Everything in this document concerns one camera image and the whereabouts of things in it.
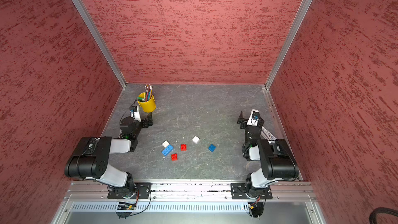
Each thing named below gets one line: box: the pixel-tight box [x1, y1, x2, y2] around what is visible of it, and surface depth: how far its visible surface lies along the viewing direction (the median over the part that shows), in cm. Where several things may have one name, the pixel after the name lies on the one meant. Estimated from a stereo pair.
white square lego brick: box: [161, 139, 171, 148], surface depth 90 cm
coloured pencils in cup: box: [144, 84, 153, 102], surface depth 99 cm
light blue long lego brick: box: [161, 144, 175, 157], surface depth 87 cm
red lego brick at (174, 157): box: [170, 153, 178, 162], surface depth 85 cm
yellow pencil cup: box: [137, 91, 156, 114], surface depth 102 cm
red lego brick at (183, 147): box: [180, 144, 188, 151], surface depth 89 cm
